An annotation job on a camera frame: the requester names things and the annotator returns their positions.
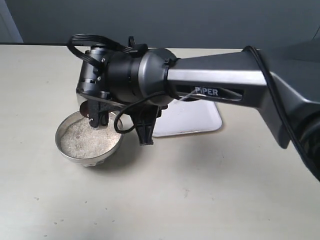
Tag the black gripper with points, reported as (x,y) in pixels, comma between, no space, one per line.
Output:
(98,96)

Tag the red-brown wooden spoon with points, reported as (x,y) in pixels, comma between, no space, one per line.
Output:
(84,109)

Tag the steel bowl of rice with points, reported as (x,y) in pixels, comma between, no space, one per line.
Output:
(78,142)

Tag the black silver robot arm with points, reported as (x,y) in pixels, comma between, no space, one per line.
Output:
(282,84)

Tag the small steel cup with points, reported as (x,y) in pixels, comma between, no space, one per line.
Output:
(80,99)

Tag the white rectangular tray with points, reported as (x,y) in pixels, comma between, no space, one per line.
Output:
(181,118)

